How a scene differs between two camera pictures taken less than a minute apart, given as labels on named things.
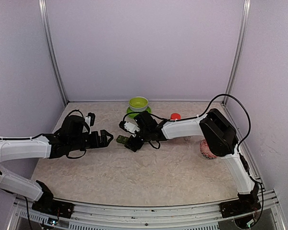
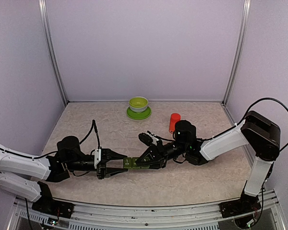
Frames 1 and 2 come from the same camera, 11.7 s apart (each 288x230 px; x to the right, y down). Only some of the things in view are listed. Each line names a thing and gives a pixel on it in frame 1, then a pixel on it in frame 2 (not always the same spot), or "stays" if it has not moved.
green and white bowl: [138, 104] stays
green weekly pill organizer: [122, 139] to [130, 163]
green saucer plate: [134, 115] stays
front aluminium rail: [94, 216] stays
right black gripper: [131, 143] to [158, 152]
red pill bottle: [174, 116] stays
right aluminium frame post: [239, 48] stays
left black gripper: [103, 143] to [101, 163]
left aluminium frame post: [42, 4] stays
